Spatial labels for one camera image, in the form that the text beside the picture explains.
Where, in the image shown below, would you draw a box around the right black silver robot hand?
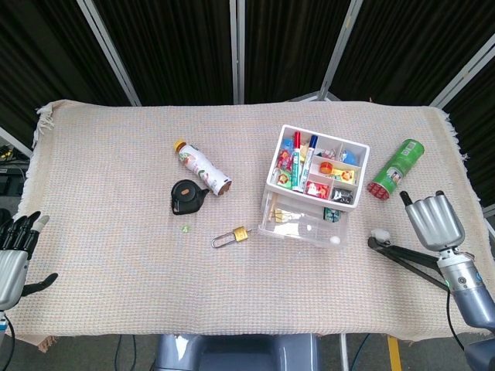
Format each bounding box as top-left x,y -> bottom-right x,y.
399,189 -> 466,251

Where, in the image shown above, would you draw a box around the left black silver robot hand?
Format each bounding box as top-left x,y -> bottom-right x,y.
0,210 -> 59,311

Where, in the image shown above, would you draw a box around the clear plastic drawer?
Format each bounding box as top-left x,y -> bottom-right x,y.
257,191 -> 351,249

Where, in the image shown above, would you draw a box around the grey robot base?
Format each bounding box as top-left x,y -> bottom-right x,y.
154,334 -> 322,371

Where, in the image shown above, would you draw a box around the white drawer organizer box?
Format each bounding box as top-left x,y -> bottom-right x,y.
265,124 -> 371,212

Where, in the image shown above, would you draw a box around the green chips can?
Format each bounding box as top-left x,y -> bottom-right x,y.
366,138 -> 425,201

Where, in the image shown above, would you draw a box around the black and silver cylindrical object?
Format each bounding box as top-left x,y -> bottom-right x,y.
330,187 -> 353,204

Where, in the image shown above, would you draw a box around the beige woven tablecloth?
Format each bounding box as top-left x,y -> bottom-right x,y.
7,99 -> 489,352

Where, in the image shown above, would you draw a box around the yellow snack packet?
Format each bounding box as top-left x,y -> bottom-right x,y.
332,166 -> 357,184

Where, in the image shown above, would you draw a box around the red snack packet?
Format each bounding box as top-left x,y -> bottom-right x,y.
305,180 -> 329,199

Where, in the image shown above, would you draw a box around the blue capped white marker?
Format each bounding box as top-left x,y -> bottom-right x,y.
299,134 -> 319,192

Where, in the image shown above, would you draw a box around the red capped green marker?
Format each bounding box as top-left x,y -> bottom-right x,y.
290,131 -> 304,192

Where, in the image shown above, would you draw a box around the gold binder clip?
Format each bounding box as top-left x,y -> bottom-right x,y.
273,207 -> 297,223

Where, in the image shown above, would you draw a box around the white table leg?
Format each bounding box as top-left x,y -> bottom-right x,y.
339,334 -> 350,371

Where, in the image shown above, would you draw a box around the red cartoon snack packets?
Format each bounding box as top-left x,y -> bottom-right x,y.
277,148 -> 295,169

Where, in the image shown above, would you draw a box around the brass padlock with long shackle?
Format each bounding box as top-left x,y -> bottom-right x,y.
210,226 -> 254,249

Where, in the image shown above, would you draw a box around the drink bottle with yellow cap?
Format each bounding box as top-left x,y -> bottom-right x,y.
172,139 -> 233,198

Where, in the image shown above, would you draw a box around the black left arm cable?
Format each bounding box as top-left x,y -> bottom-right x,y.
2,315 -> 17,371

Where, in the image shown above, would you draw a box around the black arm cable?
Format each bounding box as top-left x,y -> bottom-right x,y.
445,288 -> 466,351
2,315 -> 17,371

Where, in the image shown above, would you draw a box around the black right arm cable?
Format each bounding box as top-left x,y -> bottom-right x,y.
445,288 -> 466,351

